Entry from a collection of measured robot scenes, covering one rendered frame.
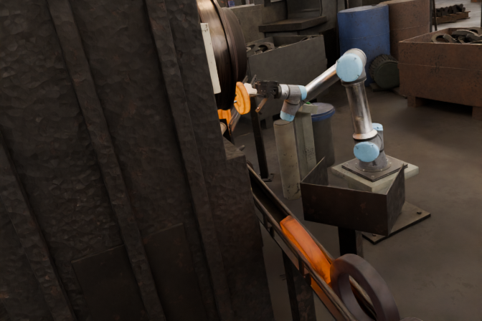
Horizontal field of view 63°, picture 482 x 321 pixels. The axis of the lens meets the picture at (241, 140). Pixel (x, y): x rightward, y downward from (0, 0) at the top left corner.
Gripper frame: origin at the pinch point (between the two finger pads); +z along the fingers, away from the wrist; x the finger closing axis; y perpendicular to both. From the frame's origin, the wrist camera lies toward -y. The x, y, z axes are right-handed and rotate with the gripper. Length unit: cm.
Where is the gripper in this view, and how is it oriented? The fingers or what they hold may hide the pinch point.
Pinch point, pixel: (239, 94)
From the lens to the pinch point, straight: 191.8
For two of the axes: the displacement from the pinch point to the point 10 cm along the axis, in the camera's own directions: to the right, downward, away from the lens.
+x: 3.6, 2.5, -9.0
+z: -9.3, 0.0, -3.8
